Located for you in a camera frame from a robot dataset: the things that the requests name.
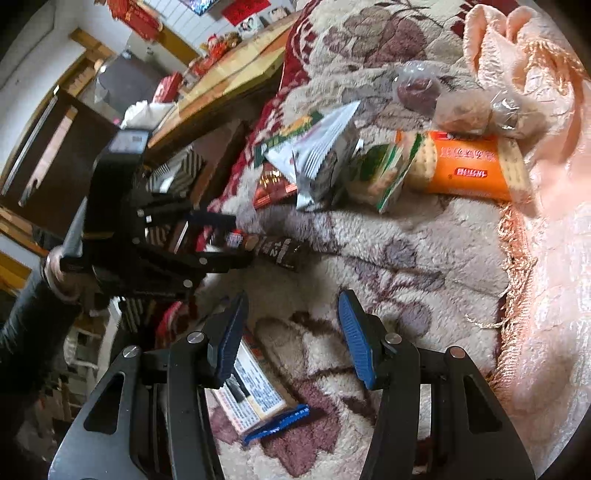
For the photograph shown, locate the dark green cracker packet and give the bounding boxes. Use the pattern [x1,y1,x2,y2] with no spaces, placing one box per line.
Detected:
[253,111,324,167]

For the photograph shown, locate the orange cracker pack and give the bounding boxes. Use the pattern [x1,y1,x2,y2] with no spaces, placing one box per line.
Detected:
[405,130,532,204]

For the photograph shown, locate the plush toys on table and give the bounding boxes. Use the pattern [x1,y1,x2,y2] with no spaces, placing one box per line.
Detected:
[200,31,242,66]

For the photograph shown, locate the pink fringed cloth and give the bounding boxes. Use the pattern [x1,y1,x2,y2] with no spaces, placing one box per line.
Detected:
[464,5,590,473]

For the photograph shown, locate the clear bag of nuts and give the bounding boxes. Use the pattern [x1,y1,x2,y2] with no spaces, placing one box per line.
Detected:
[489,90,547,140]

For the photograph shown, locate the white barcode snack packet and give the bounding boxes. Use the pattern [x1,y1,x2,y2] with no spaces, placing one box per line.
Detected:
[264,100,361,212]

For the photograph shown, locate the dark sleeve left forearm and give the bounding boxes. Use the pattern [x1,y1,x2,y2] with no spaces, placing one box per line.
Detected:
[1,270,80,418]

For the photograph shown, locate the clear bag red fruit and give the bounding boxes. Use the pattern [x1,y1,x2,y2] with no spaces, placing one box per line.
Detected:
[394,61,442,118]

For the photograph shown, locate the red snack packet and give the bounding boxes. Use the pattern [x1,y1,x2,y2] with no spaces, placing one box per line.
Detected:
[252,162,297,210]

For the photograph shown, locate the white plastic bag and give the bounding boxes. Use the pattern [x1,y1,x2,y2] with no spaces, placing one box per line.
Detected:
[120,100,175,131]

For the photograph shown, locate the blue white biscuit pack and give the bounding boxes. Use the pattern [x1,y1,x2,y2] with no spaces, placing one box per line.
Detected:
[211,330,311,446]

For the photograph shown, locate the red gift box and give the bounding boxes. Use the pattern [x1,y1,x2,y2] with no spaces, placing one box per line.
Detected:
[151,72,183,104]

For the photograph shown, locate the red hanging decoration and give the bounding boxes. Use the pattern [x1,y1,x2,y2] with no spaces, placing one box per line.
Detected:
[106,0,162,41]

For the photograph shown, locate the striped cardboard tray box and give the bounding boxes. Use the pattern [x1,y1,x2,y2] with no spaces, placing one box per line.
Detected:
[119,144,205,333]

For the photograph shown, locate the clear bag brown snack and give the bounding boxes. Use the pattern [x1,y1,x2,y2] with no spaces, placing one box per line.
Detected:
[433,90,492,135]

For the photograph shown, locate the yellow top wooden table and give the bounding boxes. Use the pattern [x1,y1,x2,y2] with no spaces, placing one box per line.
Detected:
[148,12,301,152]

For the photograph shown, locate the green rice cracker packet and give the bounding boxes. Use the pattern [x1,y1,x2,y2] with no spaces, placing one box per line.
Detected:
[345,131,423,214]

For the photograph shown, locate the red banner sign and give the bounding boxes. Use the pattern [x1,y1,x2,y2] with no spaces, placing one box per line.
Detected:
[221,0,271,26]

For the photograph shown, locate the dark brown chocolate bar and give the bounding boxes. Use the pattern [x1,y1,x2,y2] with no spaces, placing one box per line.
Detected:
[207,229,311,272]

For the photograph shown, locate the red floral plush blanket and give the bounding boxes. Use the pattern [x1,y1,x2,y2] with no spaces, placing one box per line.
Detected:
[197,1,508,479]

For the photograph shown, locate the person left hand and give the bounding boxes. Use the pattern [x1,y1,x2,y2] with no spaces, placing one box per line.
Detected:
[42,246,87,303]

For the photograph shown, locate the dark wooden chair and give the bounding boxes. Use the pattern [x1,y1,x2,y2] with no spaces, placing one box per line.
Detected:
[1,87,119,238]

